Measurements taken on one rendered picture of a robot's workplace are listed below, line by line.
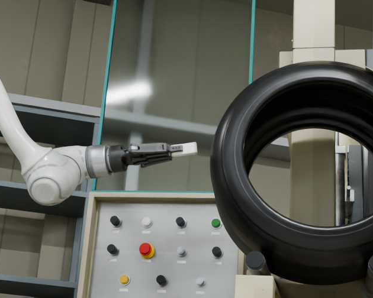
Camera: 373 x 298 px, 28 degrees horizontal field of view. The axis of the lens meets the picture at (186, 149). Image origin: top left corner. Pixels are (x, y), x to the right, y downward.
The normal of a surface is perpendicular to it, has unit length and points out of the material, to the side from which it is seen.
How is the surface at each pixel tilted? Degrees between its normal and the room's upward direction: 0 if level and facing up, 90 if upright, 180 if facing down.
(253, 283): 90
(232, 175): 91
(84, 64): 90
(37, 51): 90
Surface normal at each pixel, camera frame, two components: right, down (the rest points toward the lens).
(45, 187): -0.01, 0.37
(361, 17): -0.07, 0.94
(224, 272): -0.18, -0.36
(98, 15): 0.25, -0.33
